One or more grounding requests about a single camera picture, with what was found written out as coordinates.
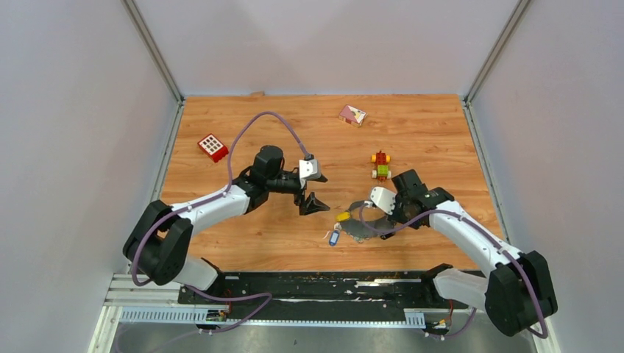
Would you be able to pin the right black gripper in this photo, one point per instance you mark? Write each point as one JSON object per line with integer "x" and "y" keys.
{"x": 394, "y": 215}

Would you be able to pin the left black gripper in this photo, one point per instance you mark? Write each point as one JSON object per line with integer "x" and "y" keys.
{"x": 310, "y": 206}

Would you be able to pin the yellow key tag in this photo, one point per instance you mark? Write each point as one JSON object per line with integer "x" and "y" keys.
{"x": 344, "y": 216}

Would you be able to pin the blue key tag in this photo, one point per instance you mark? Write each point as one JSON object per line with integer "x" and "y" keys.
{"x": 334, "y": 237}

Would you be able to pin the large perforated metal keyring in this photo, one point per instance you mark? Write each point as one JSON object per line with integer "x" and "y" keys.
{"x": 359, "y": 229}

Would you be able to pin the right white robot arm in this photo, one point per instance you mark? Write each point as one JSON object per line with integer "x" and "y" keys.
{"x": 515, "y": 288}

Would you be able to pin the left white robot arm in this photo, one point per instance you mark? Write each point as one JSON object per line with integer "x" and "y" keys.
{"x": 158, "y": 245}

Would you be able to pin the toy brick car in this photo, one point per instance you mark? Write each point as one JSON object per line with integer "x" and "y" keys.
{"x": 381, "y": 171}

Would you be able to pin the pink patterned wooden block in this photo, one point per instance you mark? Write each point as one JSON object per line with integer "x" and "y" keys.
{"x": 352, "y": 115}

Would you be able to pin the red window toy brick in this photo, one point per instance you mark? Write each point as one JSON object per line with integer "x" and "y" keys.
{"x": 213, "y": 148}

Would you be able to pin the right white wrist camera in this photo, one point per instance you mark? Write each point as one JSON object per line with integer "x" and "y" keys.
{"x": 383, "y": 198}

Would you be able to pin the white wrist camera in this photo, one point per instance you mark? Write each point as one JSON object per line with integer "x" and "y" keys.
{"x": 307, "y": 168}
{"x": 383, "y": 198}

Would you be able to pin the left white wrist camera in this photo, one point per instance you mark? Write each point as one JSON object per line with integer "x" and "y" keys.
{"x": 307, "y": 168}

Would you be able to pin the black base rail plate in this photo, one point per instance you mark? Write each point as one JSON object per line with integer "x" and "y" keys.
{"x": 338, "y": 295}

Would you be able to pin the white slotted cable duct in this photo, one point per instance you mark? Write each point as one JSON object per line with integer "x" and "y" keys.
{"x": 163, "y": 315}

